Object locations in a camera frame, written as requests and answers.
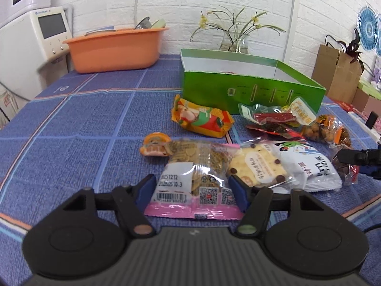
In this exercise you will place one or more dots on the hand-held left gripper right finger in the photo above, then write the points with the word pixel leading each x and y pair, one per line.
pixel 238 192

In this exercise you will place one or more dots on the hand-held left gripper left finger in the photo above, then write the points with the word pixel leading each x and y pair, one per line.
pixel 147 190

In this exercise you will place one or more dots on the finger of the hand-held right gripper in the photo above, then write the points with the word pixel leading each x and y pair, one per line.
pixel 354 156
pixel 373 172

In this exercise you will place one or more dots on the dark brown snack packet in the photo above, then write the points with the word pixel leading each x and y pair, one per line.
pixel 342 171

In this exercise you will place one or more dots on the small jelly cup cartoon lid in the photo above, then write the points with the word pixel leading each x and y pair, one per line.
pixel 153 147

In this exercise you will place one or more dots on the clear biscuit packet pink edge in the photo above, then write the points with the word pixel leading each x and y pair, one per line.
pixel 190 166

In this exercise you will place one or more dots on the green cardboard box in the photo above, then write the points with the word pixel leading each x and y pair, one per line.
pixel 208 89

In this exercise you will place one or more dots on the chocolate chip cracker packet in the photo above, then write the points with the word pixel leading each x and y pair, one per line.
pixel 256 166

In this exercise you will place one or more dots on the white power strip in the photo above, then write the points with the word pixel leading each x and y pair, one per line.
pixel 361 125

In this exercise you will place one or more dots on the black phone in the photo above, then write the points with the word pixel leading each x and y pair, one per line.
pixel 371 120

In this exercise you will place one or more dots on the clear peanut packet orange print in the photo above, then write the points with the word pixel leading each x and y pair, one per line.
pixel 321 131

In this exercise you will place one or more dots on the white snack packet blue print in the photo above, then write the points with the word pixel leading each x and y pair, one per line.
pixel 309 163

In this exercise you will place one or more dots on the red flat box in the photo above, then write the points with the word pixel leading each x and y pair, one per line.
pixel 346 105

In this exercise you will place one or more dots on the brown cardboard box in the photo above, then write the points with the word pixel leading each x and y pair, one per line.
pixel 364 101

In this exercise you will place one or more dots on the yellow label snack packet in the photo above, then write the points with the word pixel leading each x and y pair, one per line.
pixel 303 111

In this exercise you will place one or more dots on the light green flat box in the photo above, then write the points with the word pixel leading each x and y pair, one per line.
pixel 370 88

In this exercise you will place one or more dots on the red dried fruit packet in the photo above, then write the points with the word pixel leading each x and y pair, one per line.
pixel 276 129

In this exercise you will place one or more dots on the orange green cartoon snack packet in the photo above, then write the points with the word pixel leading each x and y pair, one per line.
pixel 202 117

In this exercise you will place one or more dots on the clear sausage packet green label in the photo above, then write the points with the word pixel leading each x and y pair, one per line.
pixel 268 114

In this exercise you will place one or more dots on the dark red feather decoration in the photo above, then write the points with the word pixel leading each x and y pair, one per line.
pixel 355 47

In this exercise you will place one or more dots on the orange plastic basin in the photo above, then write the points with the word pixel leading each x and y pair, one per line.
pixel 113 50

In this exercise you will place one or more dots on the glass vase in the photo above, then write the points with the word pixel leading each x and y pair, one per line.
pixel 235 43

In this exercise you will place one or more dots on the metal bowl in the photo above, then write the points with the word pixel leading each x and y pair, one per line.
pixel 143 23

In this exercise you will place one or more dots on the pot lid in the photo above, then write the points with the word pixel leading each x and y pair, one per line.
pixel 99 30

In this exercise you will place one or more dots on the pale green plate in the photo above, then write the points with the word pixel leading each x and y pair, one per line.
pixel 159 23

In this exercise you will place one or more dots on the yellow flower stems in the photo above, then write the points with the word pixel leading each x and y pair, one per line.
pixel 235 20

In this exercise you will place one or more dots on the white countertop appliance with screen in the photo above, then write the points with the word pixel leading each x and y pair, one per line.
pixel 26 44

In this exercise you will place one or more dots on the small blue round wall decoration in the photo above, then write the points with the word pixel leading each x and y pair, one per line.
pixel 379 35

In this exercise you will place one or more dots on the large blue round wall decoration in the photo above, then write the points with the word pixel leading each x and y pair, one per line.
pixel 366 28

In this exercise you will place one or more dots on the white wall conduit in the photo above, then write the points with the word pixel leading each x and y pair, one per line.
pixel 291 15

